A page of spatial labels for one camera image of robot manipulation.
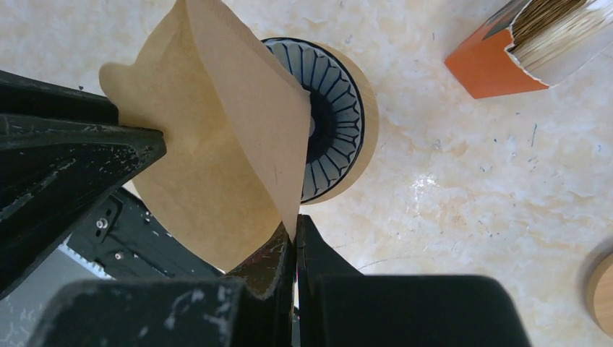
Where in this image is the ribbed glass dripper cone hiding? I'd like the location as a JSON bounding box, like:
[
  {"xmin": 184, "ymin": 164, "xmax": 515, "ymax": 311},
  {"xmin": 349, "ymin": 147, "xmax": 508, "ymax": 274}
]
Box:
[{"xmin": 263, "ymin": 37, "xmax": 365, "ymax": 205}]

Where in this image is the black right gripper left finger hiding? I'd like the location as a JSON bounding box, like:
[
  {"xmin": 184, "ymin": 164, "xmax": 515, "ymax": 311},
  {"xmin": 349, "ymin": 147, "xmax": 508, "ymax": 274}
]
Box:
[{"xmin": 28, "ymin": 226, "xmax": 293, "ymax": 346}]

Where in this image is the brown paper coffee filter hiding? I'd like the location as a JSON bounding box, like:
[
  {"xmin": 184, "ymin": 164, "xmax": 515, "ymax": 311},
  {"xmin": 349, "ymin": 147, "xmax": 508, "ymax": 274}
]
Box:
[{"xmin": 99, "ymin": 1, "xmax": 311, "ymax": 271}]

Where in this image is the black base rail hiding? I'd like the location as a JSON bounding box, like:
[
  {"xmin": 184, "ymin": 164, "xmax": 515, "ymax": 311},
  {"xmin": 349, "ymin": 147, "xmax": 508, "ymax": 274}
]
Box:
[{"xmin": 61, "ymin": 188, "xmax": 223, "ymax": 280}]

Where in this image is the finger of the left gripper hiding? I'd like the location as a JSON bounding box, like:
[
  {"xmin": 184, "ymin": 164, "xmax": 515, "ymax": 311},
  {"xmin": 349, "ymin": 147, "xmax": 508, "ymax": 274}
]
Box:
[{"xmin": 1, "ymin": 72, "xmax": 166, "ymax": 296}]

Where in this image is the orange coffee filter box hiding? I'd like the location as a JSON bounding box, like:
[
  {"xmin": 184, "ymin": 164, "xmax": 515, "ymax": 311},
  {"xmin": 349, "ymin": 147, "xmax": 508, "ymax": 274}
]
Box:
[{"xmin": 445, "ymin": 0, "xmax": 612, "ymax": 99}]

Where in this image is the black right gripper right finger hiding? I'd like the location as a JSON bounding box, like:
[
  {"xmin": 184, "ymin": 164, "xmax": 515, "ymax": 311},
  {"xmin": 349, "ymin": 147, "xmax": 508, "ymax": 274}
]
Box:
[{"xmin": 296, "ymin": 215, "xmax": 530, "ymax": 346}]

